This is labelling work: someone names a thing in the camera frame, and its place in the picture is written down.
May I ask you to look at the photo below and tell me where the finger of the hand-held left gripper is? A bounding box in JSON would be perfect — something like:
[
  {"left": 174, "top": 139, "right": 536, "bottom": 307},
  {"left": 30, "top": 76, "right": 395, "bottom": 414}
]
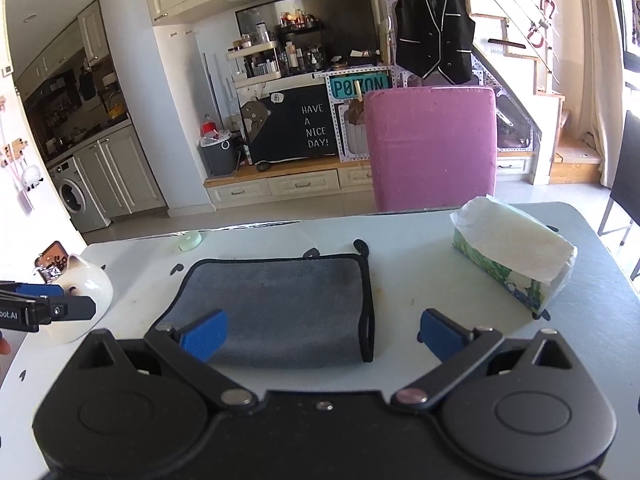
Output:
[
  {"left": 0, "top": 282, "right": 65, "bottom": 306},
  {"left": 22, "top": 296, "right": 97, "bottom": 334}
]

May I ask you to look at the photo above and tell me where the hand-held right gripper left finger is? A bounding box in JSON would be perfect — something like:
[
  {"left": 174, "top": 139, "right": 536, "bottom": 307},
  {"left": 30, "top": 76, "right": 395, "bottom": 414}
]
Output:
[{"left": 70, "top": 309, "right": 259, "bottom": 413}]

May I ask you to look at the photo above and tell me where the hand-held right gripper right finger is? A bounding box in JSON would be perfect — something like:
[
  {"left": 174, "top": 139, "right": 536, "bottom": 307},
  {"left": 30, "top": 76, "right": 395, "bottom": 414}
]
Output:
[{"left": 390, "top": 309, "right": 581, "bottom": 409}]

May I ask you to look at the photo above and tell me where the grey towel with black trim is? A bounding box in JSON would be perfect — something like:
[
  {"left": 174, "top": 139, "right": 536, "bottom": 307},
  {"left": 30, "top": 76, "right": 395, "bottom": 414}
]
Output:
[{"left": 150, "top": 240, "right": 376, "bottom": 370}]

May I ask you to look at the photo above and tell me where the white cat-shaped ceramic cup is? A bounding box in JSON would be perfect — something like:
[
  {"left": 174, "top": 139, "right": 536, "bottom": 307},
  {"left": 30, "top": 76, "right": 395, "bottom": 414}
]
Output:
[{"left": 32, "top": 254, "right": 114, "bottom": 345}]

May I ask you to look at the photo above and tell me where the silver washing machine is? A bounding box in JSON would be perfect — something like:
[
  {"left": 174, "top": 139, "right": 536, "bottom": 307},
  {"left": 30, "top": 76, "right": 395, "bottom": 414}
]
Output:
[{"left": 48, "top": 156, "right": 112, "bottom": 233}]

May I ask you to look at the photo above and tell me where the white sheep plush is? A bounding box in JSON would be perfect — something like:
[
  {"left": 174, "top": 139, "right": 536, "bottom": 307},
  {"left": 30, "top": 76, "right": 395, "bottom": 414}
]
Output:
[{"left": 20, "top": 165, "right": 45, "bottom": 191}]

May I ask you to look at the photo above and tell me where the green and white tissue pack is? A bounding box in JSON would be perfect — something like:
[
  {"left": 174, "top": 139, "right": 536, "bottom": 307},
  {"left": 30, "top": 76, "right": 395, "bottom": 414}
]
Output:
[{"left": 450, "top": 195, "right": 579, "bottom": 320}]

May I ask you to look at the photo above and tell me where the cream kitchen base cabinet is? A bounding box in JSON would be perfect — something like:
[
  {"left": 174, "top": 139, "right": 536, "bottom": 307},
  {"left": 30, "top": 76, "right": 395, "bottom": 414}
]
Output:
[{"left": 72, "top": 124, "right": 167, "bottom": 222}]

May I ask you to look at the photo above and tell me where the cream low drawer cabinet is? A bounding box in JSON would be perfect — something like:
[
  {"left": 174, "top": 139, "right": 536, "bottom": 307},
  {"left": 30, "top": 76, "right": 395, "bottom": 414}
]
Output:
[{"left": 205, "top": 154, "right": 535, "bottom": 207}]

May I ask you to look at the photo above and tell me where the grey trash bin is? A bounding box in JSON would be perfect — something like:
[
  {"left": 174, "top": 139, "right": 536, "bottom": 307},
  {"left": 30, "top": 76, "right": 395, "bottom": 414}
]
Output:
[{"left": 200, "top": 132, "right": 240, "bottom": 177}]

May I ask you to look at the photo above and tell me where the pink upholstered chair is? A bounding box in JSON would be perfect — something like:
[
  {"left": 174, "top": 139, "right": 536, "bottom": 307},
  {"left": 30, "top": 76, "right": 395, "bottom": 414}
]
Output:
[{"left": 362, "top": 85, "right": 499, "bottom": 213}]

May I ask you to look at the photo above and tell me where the black lettered cloth cover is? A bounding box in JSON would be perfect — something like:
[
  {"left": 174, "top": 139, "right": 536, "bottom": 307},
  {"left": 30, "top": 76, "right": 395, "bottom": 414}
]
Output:
[{"left": 240, "top": 84, "right": 343, "bottom": 165}]

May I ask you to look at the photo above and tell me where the wooden staircase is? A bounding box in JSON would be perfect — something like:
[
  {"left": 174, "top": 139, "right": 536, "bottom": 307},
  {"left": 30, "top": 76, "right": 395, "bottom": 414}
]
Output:
[{"left": 472, "top": 10, "right": 603, "bottom": 187}]

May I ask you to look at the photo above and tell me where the black dining chair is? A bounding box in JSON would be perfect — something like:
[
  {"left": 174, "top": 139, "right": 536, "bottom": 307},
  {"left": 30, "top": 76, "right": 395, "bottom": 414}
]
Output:
[{"left": 597, "top": 110, "right": 640, "bottom": 281}]

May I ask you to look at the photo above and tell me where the teal plate sign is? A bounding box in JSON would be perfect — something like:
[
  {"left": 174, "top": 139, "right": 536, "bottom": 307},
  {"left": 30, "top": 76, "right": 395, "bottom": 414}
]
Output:
[{"left": 328, "top": 74, "right": 390, "bottom": 99}]

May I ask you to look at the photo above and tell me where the white cosmetics rack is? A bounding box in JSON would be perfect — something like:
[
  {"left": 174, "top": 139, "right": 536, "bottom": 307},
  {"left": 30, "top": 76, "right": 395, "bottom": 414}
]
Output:
[{"left": 226, "top": 22, "right": 285, "bottom": 85}]

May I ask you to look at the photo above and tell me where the black cosmetics rack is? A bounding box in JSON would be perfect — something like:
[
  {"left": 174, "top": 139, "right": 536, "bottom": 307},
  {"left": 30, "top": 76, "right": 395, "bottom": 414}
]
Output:
[{"left": 276, "top": 10, "right": 330, "bottom": 75}]

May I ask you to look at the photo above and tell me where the black vest with white piping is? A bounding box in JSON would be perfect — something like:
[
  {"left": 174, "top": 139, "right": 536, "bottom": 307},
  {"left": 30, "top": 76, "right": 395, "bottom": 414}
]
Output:
[{"left": 392, "top": 0, "right": 476, "bottom": 86}]

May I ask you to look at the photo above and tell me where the brown keychain tag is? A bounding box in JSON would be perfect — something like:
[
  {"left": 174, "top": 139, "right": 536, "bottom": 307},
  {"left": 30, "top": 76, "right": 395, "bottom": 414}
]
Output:
[{"left": 35, "top": 241, "right": 70, "bottom": 282}]

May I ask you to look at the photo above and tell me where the wooden wall hook rack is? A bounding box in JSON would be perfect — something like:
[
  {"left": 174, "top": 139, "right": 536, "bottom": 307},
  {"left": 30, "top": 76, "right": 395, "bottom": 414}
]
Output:
[{"left": 0, "top": 136, "right": 29, "bottom": 167}]

